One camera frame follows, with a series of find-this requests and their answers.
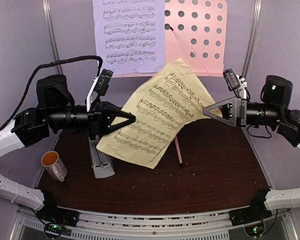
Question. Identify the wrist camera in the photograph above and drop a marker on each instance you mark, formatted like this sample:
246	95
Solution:
99	87
236	84

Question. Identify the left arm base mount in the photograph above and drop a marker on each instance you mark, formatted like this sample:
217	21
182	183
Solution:
50	212

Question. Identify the patterned mug orange inside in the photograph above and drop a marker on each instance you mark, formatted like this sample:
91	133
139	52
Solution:
53	164

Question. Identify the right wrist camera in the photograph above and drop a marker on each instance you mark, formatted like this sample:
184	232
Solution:
236	84

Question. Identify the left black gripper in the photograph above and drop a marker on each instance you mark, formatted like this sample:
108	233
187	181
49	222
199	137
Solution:
100	120

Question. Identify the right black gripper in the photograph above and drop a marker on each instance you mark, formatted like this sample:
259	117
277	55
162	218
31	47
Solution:
229	115

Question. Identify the grey metronome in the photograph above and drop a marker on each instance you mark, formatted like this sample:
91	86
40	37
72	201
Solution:
101	163

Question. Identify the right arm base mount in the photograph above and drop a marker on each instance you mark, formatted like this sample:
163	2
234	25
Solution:
256	211

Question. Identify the aluminium front rail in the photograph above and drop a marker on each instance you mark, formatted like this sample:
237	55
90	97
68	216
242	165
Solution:
211	225

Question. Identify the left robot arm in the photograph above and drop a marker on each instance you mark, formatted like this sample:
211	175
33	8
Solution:
56	110

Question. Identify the lavender sheet music paper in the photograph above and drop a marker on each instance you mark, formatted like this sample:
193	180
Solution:
130	35

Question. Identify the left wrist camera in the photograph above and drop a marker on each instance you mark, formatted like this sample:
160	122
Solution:
99	87

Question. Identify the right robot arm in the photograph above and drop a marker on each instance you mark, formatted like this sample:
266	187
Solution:
273	113

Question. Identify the yellowed sheet music paper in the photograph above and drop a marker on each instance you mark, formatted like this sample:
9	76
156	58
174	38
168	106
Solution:
162	106

